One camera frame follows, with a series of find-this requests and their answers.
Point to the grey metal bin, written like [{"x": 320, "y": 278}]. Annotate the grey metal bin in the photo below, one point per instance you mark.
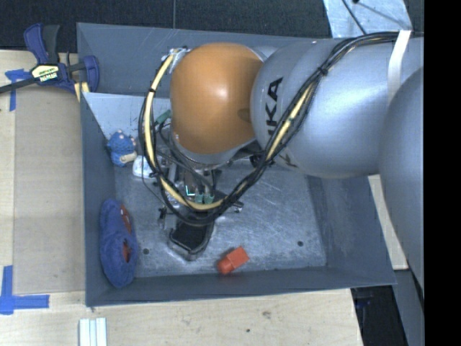
[{"x": 273, "y": 229}]

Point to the pale wood board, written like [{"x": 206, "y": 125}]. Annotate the pale wood board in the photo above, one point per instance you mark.
[{"x": 47, "y": 193}]

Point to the red-orange small block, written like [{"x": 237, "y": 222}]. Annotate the red-orange small block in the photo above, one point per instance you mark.
[{"x": 232, "y": 261}]

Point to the white crumpled packet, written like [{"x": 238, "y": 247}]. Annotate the white crumpled packet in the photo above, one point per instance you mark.
[{"x": 141, "y": 168}]

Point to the blue spotted toy animal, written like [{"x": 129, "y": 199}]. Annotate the blue spotted toy animal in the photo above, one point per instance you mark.
[{"x": 120, "y": 148}]

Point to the blue cloth with red print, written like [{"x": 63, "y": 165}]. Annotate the blue cloth with red print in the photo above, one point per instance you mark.
[{"x": 115, "y": 251}]

